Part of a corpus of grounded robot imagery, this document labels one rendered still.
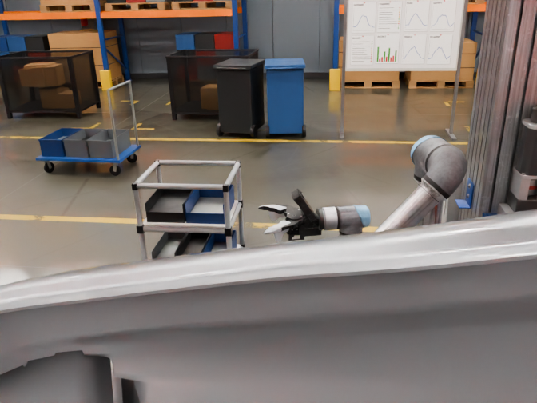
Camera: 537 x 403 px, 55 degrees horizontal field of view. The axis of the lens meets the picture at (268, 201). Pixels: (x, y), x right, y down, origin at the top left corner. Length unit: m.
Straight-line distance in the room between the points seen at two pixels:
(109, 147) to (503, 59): 4.76
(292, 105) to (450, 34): 2.13
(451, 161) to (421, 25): 5.48
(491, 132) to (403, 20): 5.30
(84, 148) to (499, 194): 4.89
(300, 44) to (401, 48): 4.85
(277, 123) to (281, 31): 4.87
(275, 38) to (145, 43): 2.90
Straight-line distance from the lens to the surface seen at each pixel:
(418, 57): 7.03
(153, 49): 12.24
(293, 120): 6.93
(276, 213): 1.69
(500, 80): 1.70
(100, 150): 5.95
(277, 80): 6.82
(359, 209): 1.67
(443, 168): 1.57
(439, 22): 7.03
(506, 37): 1.68
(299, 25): 11.53
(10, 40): 12.42
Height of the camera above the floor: 1.92
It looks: 23 degrees down
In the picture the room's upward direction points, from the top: 1 degrees counter-clockwise
